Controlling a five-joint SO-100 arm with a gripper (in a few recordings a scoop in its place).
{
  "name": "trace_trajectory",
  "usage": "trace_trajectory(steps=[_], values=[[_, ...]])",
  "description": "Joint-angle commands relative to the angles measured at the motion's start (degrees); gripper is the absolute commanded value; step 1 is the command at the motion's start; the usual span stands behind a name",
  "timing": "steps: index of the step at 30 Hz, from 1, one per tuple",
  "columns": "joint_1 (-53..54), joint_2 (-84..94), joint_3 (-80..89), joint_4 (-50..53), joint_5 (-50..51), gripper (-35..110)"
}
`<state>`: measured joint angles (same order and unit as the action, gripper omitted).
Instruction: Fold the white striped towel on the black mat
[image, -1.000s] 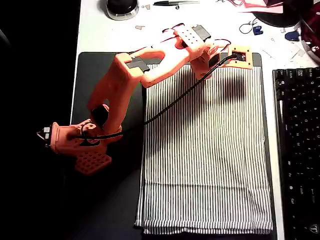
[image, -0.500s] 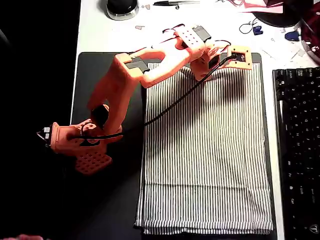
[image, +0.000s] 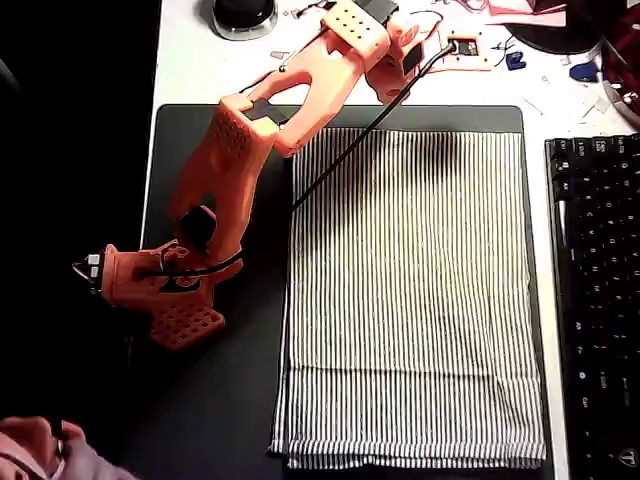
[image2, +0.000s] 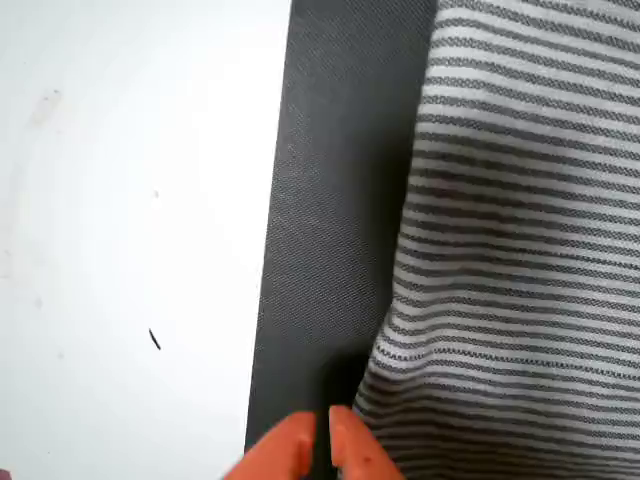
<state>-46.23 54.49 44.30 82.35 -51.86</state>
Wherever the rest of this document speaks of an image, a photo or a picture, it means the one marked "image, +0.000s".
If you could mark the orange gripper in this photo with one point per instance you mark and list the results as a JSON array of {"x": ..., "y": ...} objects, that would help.
[{"x": 134, "y": 289}]

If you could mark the grey white striped cloth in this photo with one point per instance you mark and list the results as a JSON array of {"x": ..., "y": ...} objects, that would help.
[{"x": 415, "y": 280}]

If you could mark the forearm in grey sleeve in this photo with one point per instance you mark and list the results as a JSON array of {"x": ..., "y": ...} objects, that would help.
[{"x": 92, "y": 464}]

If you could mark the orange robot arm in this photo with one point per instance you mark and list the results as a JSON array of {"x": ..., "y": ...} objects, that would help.
[{"x": 320, "y": 80}]

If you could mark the person's hand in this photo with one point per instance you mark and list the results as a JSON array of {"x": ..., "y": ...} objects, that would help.
[{"x": 27, "y": 450}]

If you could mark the black desk mat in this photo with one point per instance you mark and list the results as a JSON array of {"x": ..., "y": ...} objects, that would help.
[{"x": 235, "y": 410}]

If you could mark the black round device silver rim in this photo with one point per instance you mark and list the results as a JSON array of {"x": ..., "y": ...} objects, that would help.
[{"x": 245, "y": 17}]

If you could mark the black computer keyboard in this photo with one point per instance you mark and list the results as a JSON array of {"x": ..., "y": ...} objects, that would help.
[{"x": 600, "y": 300}]

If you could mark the dark blue plastic clip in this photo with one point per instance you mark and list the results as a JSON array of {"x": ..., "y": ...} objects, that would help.
[{"x": 515, "y": 60}]

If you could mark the black round flat base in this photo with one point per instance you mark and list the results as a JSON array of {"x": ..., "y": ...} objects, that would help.
[{"x": 550, "y": 39}]

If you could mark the pink paper sheet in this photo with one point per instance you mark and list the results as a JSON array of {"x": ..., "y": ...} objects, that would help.
[{"x": 530, "y": 11}]

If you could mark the blue plastic piece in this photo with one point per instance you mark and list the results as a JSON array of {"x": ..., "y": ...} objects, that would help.
[{"x": 584, "y": 71}]

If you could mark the dark red patterned fabric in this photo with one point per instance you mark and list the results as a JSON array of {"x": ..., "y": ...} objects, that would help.
[{"x": 625, "y": 55}]

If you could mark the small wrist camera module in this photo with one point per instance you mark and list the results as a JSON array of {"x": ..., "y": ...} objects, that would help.
[{"x": 89, "y": 272}]

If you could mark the orange controller board mount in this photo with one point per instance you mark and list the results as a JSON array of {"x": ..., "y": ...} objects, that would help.
[{"x": 482, "y": 60}]

